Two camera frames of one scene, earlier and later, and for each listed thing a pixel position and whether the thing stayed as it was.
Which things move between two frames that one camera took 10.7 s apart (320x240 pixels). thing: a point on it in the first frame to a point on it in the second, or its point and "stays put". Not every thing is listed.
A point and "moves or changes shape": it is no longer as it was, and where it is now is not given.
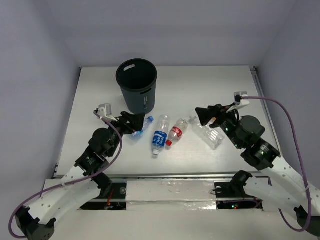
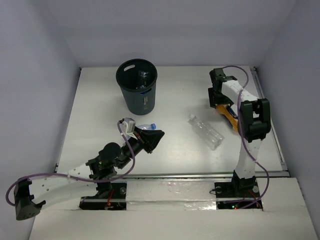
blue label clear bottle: x=160 y=136 to x=143 y=75
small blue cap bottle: x=139 y=134 moves or changes shape
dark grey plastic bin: x=137 y=78 stays put
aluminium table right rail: x=265 y=109 stays put
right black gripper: x=219 y=110 to x=214 y=100
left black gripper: x=125 y=122 to x=144 y=141
